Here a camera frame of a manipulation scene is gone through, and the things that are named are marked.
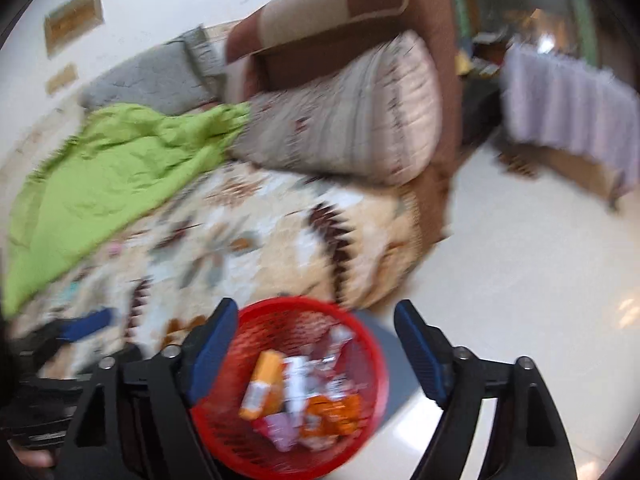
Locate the striped brown pillow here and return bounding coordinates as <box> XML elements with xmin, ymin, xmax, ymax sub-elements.
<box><xmin>230</xmin><ymin>30</ymin><xmax>443</xmax><ymax>186</ymax></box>

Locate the grey quilted pillow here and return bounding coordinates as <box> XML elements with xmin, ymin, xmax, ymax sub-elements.
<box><xmin>80</xmin><ymin>25</ymin><xmax>226</xmax><ymax>116</ymax></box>

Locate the large gold wall plaque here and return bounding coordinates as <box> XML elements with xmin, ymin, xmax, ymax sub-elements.
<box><xmin>44</xmin><ymin>0</ymin><xmax>105</xmax><ymax>56</ymax></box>

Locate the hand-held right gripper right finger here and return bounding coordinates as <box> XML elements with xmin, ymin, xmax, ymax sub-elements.
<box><xmin>394</xmin><ymin>300</ymin><xmax>578</xmax><ymax>480</ymax></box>

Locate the wooden table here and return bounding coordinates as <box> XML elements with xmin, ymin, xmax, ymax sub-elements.
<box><xmin>500</xmin><ymin>135</ymin><xmax>626</xmax><ymax>213</ymax></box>

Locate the orange cardboard box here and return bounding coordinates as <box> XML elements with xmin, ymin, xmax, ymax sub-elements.
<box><xmin>239</xmin><ymin>351</ymin><xmax>287</xmax><ymax>421</ymax></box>

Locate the pink wrapper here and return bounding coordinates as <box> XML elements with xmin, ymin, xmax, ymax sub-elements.
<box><xmin>262</xmin><ymin>410</ymin><xmax>301</xmax><ymax>451</ymax></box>

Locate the orange crumpled packet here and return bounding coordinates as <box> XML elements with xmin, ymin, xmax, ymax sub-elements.
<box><xmin>300</xmin><ymin>392</ymin><xmax>363</xmax><ymax>443</ymax></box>

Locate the small gold wall plaque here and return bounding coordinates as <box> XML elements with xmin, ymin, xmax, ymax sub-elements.
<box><xmin>45</xmin><ymin>62</ymin><xmax>78</xmax><ymax>95</ymax></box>

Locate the person's left hand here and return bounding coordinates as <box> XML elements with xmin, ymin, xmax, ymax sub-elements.
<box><xmin>7</xmin><ymin>442</ymin><xmax>56</xmax><ymax>471</ymax></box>

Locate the table with lilac cloth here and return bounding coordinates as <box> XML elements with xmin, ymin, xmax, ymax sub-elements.
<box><xmin>500</xmin><ymin>42</ymin><xmax>633</xmax><ymax>171</ymax></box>

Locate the green quilt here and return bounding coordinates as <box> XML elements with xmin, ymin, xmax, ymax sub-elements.
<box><xmin>2</xmin><ymin>101</ymin><xmax>251</xmax><ymax>316</ymax></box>

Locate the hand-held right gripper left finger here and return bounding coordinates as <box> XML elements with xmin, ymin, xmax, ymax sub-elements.
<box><xmin>60</xmin><ymin>297</ymin><xmax>240</xmax><ymax>480</ymax></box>

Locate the white crumpled wrapper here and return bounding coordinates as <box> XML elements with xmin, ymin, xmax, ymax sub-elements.
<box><xmin>310</xmin><ymin>325</ymin><xmax>357</xmax><ymax>396</ymax></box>

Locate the dark cabinet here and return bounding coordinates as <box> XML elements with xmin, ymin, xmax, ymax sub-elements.
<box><xmin>457</xmin><ymin>30</ymin><xmax>506</xmax><ymax>146</ymax></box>

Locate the leaf-print fleece blanket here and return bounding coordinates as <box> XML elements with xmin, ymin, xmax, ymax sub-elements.
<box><xmin>10</xmin><ymin>160</ymin><xmax>436</xmax><ymax>376</ymax></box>

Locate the red mesh basket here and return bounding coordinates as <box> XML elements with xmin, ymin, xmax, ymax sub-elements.
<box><xmin>189</xmin><ymin>296</ymin><xmax>391</xmax><ymax>478</ymax></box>

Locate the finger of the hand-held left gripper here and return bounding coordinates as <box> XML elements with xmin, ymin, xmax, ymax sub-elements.
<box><xmin>62</xmin><ymin>307</ymin><xmax>115</xmax><ymax>343</ymax></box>

